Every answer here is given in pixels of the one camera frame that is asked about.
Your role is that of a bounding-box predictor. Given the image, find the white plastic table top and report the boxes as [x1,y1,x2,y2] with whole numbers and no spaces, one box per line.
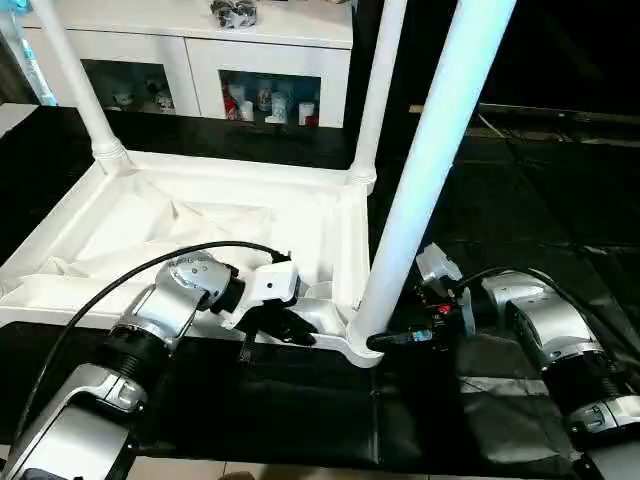
[0,148,385,369]

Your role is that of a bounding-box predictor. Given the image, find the white plastic table leg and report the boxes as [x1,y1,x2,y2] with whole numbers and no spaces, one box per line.
[346,0,409,196]
[28,0,133,176]
[347,0,519,351]

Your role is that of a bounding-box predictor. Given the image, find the black work mat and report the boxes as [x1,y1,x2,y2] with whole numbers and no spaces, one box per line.
[0,105,640,479]

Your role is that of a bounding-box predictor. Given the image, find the long black bar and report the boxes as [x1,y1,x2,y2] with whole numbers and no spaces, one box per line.
[478,103,640,126]

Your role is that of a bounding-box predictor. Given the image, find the small dark figurines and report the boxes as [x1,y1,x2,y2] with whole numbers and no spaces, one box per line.
[112,82,176,111]

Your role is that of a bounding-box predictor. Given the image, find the white glass-door cabinet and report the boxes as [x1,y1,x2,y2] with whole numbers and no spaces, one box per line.
[20,0,356,129]

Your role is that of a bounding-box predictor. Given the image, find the large black cabinet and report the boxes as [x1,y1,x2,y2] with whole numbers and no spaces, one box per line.
[350,0,640,126]

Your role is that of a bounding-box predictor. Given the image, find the small grey metal object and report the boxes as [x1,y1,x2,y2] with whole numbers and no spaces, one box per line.
[210,0,259,29]

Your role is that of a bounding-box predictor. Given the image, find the light blue plastic object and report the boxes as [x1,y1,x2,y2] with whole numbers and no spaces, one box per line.
[0,0,59,106]

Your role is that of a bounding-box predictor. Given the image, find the grey curtain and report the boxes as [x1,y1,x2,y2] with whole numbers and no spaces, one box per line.
[0,20,36,106]

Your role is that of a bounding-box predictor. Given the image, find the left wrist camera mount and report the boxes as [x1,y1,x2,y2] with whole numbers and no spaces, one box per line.
[220,260,303,331]

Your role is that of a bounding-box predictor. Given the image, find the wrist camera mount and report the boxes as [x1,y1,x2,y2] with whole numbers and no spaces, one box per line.
[415,242,463,291]
[220,260,303,331]

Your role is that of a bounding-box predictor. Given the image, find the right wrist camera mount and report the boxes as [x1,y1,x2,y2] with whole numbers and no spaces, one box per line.
[415,242,463,291]

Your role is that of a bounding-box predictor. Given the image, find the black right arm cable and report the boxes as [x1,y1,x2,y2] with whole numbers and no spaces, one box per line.
[445,265,640,371]

